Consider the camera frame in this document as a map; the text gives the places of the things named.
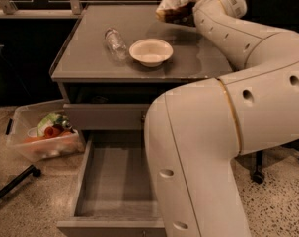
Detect brown chip bag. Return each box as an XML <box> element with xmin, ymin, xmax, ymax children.
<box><xmin>156</xmin><ymin>0</ymin><xmax>200</xmax><ymax>27</ymax></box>

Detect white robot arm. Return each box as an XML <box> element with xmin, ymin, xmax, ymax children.
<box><xmin>144</xmin><ymin>0</ymin><xmax>299</xmax><ymax>237</ymax></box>

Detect closed grey top drawer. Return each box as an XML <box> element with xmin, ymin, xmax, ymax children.
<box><xmin>63</xmin><ymin>104</ymin><xmax>149</xmax><ymax>130</ymax></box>

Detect grey drawer cabinet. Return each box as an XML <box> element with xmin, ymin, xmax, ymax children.
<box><xmin>51</xmin><ymin>5</ymin><xmax>232</xmax><ymax>131</ymax></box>

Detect open grey middle drawer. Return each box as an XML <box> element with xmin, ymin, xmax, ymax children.
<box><xmin>57</xmin><ymin>130</ymin><xmax>166</xmax><ymax>237</ymax></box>

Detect green and white bag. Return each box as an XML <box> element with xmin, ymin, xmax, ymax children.
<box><xmin>37</xmin><ymin>113</ymin><xmax>70</xmax><ymax>136</ymax></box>

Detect white bowl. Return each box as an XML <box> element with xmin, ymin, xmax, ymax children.
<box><xmin>129</xmin><ymin>39</ymin><xmax>174</xmax><ymax>67</ymax></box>

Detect clear plastic bottle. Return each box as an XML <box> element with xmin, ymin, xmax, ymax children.
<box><xmin>105</xmin><ymin>28</ymin><xmax>127</xmax><ymax>61</ymax></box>

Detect orange snack item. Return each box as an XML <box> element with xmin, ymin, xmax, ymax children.
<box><xmin>24</xmin><ymin>125</ymin><xmax>73</xmax><ymax>143</ymax></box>

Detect clear plastic storage bin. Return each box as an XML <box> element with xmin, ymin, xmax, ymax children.
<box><xmin>7</xmin><ymin>100</ymin><xmax>84</xmax><ymax>162</ymax></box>

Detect black office chair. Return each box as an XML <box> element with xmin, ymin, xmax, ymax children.
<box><xmin>241</xmin><ymin>0</ymin><xmax>299</xmax><ymax>185</ymax></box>

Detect black chair leg with caster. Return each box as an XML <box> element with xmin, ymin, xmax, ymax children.
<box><xmin>0</xmin><ymin>165</ymin><xmax>41</xmax><ymax>199</ymax></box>

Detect metal railing frame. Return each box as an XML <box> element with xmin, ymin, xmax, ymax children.
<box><xmin>0</xmin><ymin>0</ymin><xmax>187</xmax><ymax>20</ymax></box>

